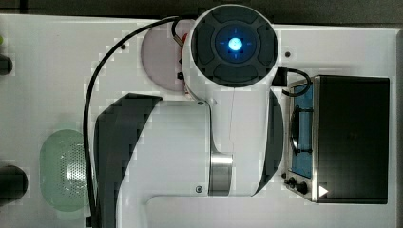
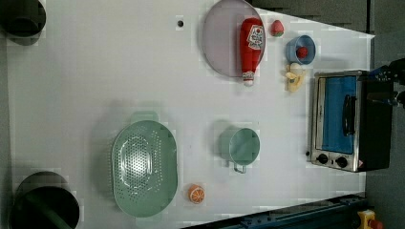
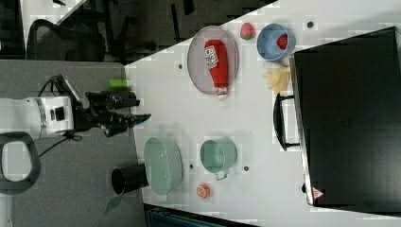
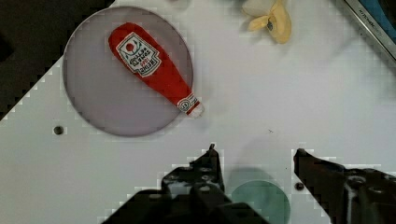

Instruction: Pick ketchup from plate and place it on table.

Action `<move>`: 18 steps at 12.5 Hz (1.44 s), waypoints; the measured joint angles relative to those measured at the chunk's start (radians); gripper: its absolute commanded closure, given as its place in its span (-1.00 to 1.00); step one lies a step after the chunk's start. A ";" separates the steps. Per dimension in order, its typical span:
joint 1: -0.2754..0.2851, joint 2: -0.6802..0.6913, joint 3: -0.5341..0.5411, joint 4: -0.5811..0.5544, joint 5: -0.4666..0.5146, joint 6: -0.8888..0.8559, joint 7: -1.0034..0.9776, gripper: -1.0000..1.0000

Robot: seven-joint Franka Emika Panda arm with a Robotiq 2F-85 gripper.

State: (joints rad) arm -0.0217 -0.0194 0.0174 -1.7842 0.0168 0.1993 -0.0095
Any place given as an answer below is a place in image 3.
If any green metal mug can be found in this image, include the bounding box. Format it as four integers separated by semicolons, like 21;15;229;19
200;137;237;181

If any black toaster oven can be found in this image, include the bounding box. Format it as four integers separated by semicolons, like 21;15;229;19
289;26;401;217

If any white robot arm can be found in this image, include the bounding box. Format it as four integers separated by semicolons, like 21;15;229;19
1;91;150;139

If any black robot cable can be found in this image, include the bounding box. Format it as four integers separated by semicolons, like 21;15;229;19
37;74;83;159

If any black office chair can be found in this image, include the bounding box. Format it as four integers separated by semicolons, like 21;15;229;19
26;19;106;61

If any orange slice toy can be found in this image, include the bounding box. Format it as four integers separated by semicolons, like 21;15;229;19
197;183;211;199

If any black cylinder cup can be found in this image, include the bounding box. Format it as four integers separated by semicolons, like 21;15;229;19
111;164;148;195

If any peeled plush banana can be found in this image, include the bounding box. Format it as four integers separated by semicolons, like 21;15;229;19
264;61;290;95

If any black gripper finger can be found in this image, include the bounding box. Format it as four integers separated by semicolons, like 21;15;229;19
108;113;151;132
108;91;140;110

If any green colander basket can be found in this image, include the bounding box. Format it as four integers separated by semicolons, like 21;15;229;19
144;137;183;196

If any blue bowl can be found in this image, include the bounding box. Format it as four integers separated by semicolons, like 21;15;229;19
256;24;296;61

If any red strawberry in bowl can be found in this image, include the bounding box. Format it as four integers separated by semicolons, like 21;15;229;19
276;34;288;50

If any plush strawberry on table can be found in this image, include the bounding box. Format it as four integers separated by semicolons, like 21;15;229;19
240;23;255;41

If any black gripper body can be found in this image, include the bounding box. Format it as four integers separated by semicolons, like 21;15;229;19
73;92;111;132

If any red plush ketchup bottle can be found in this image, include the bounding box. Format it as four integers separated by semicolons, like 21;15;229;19
204;39;228;100

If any grey round plate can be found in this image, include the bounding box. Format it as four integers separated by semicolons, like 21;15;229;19
187;26;238;96

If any green leaf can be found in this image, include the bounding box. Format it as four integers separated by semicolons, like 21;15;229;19
105;194;123;214

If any green small object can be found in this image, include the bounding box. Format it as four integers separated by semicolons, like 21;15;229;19
109;79;129;88

